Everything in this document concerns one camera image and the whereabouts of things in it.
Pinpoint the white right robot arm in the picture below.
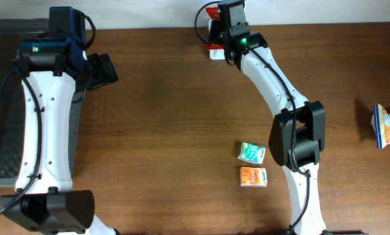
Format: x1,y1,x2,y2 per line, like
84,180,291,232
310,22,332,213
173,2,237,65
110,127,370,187
212,1,327,234

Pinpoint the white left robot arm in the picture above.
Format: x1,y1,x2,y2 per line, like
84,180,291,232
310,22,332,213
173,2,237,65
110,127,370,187
0,7,118,234

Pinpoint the red snack bag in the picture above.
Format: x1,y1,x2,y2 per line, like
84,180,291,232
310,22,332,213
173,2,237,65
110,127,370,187
206,7,223,51

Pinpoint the orange tissue pack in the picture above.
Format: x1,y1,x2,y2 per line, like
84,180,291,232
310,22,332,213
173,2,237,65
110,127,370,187
240,167,268,187

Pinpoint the grey plastic mesh basket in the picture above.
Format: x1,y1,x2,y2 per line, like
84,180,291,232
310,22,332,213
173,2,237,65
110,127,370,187
0,19,85,187

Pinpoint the white barcode scanner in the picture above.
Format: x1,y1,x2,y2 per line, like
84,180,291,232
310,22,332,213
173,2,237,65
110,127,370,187
206,20,225,60

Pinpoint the yellow snack bag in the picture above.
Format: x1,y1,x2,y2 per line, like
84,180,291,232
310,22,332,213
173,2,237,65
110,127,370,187
371,104,390,149

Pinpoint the teal tissue pack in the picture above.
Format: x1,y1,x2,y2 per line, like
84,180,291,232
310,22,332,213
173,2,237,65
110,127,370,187
238,142,266,165

